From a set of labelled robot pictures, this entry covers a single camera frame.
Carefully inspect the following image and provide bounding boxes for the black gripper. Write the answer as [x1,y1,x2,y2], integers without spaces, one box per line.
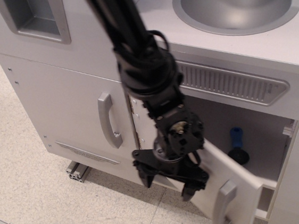
[132,143,209,201]

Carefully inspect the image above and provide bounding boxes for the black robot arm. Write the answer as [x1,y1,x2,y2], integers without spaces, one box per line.
[86,0,209,201]

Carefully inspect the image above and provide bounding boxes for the white toy kitchen cabinet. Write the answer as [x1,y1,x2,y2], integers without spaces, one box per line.
[137,0,299,224]

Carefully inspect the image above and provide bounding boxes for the aluminium extrusion bar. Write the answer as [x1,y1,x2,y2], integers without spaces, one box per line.
[66,161,91,183]

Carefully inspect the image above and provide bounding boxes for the grey emblem on fridge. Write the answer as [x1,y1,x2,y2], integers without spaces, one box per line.
[56,141,121,165]

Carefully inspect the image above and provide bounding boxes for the grey vent panel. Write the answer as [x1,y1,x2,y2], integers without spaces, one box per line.
[177,61,290,106]

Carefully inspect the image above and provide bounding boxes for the silver sink bowl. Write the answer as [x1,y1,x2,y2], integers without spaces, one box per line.
[172,0,299,36]

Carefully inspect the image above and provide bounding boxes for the grey recessed dispenser panel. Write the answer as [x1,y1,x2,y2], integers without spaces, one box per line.
[0,0,71,45]

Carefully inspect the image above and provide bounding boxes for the grey cabinet door handle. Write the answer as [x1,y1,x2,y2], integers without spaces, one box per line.
[213,180,237,224]

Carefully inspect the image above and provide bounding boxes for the blue handled black utensil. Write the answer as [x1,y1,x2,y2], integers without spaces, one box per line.
[228,127,250,165]

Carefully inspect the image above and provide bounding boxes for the grey fridge door handle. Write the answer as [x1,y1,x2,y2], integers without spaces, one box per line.
[97,92,123,149]

